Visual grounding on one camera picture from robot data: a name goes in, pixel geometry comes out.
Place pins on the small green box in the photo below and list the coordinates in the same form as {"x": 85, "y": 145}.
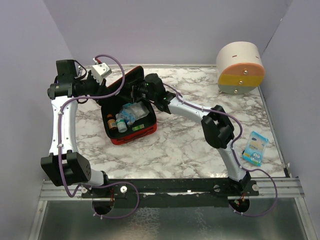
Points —
{"x": 138, "y": 127}

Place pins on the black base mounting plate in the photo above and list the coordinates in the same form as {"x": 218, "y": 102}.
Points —
{"x": 171, "y": 192}

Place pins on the aluminium frame rail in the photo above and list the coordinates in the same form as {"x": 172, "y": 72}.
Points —
{"x": 281, "y": 187}

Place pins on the round pastel drawer cabinet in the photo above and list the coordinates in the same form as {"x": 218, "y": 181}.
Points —
{"x": 239, "y": 68}

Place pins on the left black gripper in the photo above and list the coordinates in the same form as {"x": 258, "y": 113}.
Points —
{"x": 100, "y": 85}

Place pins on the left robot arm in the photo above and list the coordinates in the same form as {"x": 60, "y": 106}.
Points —
{"x": 64, "y": 163}

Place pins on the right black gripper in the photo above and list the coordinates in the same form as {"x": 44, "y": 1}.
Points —
{"x": 134, "y": 93}

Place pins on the clear bottle green label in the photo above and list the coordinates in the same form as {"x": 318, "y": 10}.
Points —
{"x": 121, "y": 125}

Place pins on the brown bottle orange cap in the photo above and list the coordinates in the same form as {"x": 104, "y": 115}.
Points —
{"x": 111, "y": 122}

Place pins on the white gauze clear bag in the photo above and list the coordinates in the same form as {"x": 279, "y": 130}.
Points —
{"x": 139, "y": 110}

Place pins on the blue packets clear bag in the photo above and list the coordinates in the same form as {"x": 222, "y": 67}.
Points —
{"x": 128, "y": 116}

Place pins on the blue yellow plaster pack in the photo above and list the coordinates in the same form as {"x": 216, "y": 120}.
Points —
{"x": 255, "y": 148}

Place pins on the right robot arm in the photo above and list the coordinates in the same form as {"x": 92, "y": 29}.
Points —
{"x": 217, "y": 128}

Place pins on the white bottle blue label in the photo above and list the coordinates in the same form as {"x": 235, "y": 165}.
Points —
{"x": 118, "y": 116}

